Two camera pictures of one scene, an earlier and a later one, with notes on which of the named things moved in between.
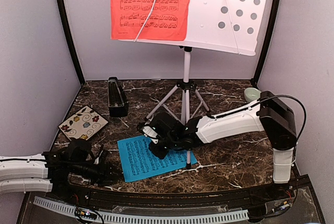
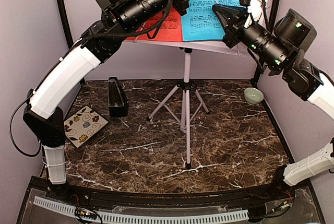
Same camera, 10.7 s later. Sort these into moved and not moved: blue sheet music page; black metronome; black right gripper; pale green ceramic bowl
Moved: blue sheet music page; black right gripper
Not moved: black metronome; pale green ceramic bowl
